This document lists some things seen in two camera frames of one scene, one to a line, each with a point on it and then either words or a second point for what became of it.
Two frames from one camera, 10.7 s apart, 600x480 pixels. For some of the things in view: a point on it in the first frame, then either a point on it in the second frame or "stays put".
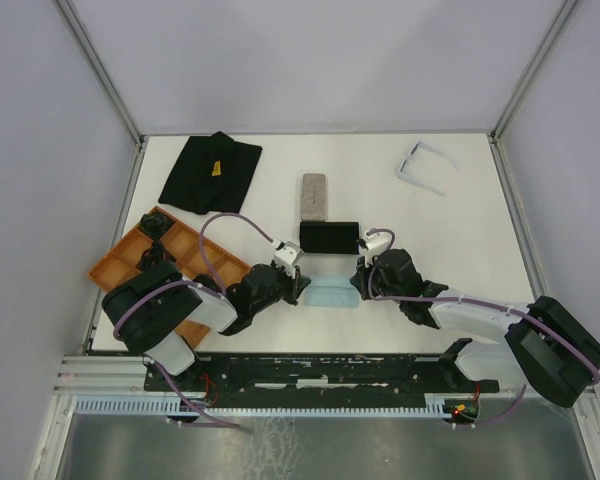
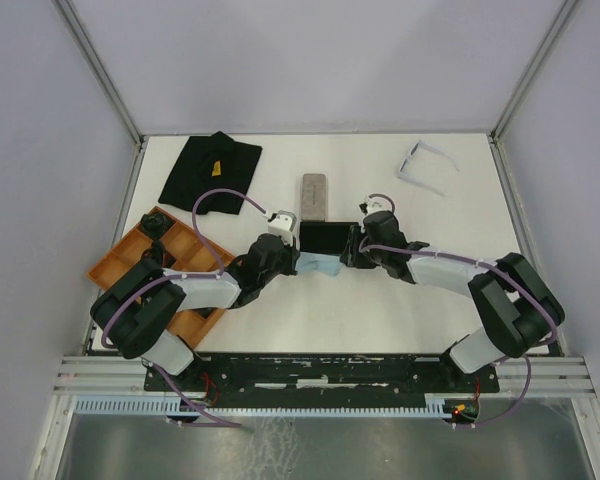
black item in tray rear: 155,224 stays put
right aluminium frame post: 564,13 stays put
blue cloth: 331,291 → 325,263
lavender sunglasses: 421,145 stays put
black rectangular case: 329,237 stays put
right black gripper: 360,276 → 350,256
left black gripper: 296,285 → 293,254
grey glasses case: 314,198 stays put
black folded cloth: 211,174 stays put
